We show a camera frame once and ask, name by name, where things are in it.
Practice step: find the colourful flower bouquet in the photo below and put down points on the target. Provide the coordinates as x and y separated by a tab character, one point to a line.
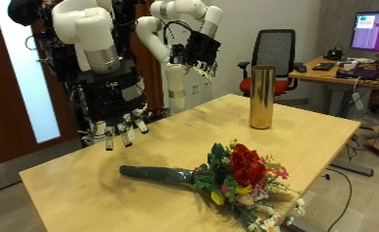
236	170

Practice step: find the tall gold cylinder vase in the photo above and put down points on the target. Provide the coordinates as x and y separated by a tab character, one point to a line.
261	96

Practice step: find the black mesh chair, red seat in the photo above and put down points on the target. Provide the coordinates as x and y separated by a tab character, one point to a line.
273	48

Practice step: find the black computer mouse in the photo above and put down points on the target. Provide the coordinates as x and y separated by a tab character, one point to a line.
300	69

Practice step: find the black keyboard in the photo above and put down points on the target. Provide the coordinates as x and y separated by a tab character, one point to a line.
323	66

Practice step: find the wooden office desk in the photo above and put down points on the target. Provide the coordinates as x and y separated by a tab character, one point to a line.
321	76

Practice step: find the black desk phone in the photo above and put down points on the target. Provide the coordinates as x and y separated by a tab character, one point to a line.
333	54

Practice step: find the white hanging power adapter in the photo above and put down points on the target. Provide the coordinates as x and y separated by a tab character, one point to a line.
357	100

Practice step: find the computer monitor, purple screen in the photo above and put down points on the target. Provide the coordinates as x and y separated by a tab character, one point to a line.
376	32

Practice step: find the grey table foot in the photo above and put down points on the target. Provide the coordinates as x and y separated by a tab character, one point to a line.
352	168

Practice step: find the white wall outlet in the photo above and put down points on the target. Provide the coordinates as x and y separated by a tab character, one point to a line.
195	89

